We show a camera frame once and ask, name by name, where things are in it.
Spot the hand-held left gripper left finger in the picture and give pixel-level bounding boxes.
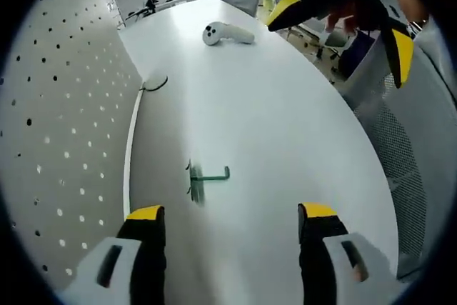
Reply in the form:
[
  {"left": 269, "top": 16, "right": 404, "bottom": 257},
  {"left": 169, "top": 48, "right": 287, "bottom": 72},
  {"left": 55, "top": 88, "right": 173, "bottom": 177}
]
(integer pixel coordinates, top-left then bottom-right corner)
[{"left": 67, "top": 204, "right": 167, "bottom": 305}]

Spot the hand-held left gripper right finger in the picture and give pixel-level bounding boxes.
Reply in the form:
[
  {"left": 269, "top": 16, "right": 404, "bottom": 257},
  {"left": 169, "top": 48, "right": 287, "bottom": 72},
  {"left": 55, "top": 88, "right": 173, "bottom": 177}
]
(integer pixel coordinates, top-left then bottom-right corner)
[{"left": 298, "top": 201, "right": 397, "bottom": 305}]

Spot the green hook assembly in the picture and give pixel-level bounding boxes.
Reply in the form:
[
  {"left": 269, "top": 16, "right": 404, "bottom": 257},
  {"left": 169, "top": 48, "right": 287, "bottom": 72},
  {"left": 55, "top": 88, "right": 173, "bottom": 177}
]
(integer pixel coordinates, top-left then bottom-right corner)
[{"left": 184, "top": 157, "right": 231, "bottom": 207}]

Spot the white perforated mounting plate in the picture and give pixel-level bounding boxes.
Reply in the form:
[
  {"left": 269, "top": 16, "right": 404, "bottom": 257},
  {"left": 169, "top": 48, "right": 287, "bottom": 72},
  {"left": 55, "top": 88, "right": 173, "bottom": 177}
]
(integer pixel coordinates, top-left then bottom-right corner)
[{"left": 0, "top": 0, "right": 169, "bottom": 288}]

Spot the person's right hand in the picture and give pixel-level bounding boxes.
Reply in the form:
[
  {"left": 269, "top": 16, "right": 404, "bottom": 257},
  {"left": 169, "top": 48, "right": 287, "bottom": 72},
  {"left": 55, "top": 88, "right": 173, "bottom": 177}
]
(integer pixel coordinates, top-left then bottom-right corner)
[{"left": 323, "top": 0, "right": 431, "bottom": 34}]

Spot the white handheld controller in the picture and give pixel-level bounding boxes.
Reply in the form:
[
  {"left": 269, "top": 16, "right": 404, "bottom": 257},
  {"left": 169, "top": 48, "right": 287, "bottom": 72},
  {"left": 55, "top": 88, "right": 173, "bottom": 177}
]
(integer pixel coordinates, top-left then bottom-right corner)
[{"left": 202, "top": 21, "right": 255, "bottom": 48}]

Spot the grey mesh office chair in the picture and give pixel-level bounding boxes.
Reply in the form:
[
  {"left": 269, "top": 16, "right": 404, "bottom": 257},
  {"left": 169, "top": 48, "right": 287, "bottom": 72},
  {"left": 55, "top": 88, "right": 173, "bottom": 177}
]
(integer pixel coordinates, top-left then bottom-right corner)
[{"left": 338, "top": 21, "right": 457, "bottom": 281}]

